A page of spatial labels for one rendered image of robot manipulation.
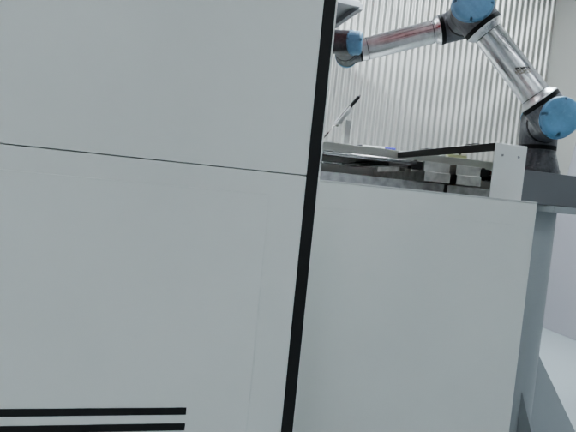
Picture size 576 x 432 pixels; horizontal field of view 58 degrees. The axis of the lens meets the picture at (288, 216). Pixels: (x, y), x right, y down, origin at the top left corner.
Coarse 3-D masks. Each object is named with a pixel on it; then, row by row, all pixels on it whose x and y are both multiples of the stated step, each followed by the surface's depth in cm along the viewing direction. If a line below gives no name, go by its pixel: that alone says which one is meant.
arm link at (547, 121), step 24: (456, 0) 156; (480, 0) 153; (456, 24) 161; (480, 24) 155; (480, 48) 160; (504, 48) 155; (504, 72) 157; (528, 72) 154; (528, 96) 155; (552, 96) 152; (528, 120) 159; (552, 120) 151
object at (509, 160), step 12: (504, 144) 131; (504, 156) 131; (516, 156) 132; (504, 168) 132; (516, 168) 132; (492, 180) 131; (504, 180) 132; (516, 180) 133; (492, 192) 131; (504, 192) 132; (516, 192) 133
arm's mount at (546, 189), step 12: (528, 180) 153; (540, 180) 154; (552, 180) 155; (564, 180) 156; (528, 192) 153; (540, 192) 154; (552, 192) 155; (564, 192) 156; (540, 204) 156; (552, 204) 156; (564, 204) 157
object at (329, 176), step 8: (320, 176) 142; (328, 176) 143; (336, 176) 143; (344, 176) 144; (352, 176) 144; (360, 176) 145; (368, 176) 145; (376, 184) 146; (384, 184) 147; (392, 184) 147; (400, 184) 148; (408, 184) 149; (416, 184) 149; (424, 184) 150; (432, 184) 150; (440, 184) 151
